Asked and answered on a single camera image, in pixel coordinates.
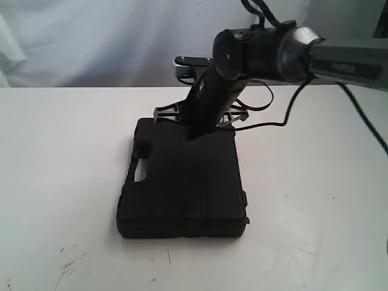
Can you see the white backdrop curtain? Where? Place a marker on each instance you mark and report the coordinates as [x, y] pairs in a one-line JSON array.
[[108, 43]]

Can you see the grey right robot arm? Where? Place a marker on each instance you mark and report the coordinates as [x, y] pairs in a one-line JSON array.
[[286, 53]]

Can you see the black plastic tool case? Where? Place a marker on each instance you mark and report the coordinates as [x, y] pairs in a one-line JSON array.
[[180, 188]]

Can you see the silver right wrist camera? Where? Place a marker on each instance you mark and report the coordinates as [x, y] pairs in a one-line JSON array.
[[186, 67]]

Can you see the black stand pole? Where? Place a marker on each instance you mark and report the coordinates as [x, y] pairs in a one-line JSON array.
[[381, 30]]

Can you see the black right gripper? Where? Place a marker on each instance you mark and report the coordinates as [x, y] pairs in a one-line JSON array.
[[208, 106]]

